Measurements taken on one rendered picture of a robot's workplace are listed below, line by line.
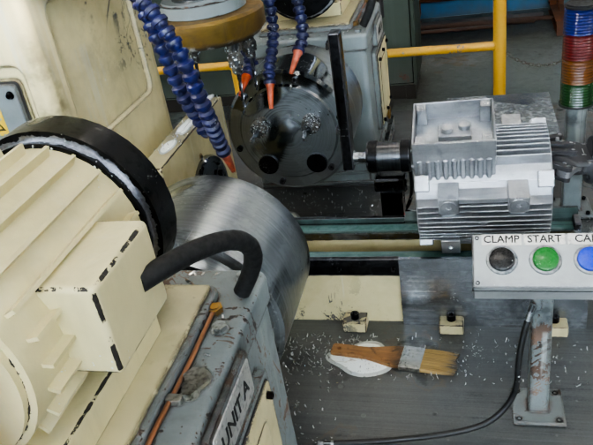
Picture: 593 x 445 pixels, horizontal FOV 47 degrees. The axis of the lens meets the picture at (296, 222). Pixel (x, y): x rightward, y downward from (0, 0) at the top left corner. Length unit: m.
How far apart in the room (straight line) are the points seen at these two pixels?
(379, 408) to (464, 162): 0.38
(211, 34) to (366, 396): 0.58
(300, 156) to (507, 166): 0.46
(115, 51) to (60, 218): 0.72
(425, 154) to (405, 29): 3.22
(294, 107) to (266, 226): 0.50
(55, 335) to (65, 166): 0.14
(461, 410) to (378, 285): 0.25
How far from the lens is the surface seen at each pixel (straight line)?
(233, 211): 0.86
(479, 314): 1.17
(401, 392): 1.07
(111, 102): 1.19
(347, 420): 1.04
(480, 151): 1.03
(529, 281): 0.86
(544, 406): 1.04
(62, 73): 1.06
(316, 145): 1.35
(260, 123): 1.33
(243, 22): 1.02
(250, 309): 0.67
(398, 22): 4.23
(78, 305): 0.48
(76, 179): 0.57
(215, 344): 0.64
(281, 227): 0.90
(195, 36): 1.01
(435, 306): 1.16
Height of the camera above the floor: 1.55
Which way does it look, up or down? 30 degrees down
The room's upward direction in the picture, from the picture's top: 10 degrees counter-clockwise
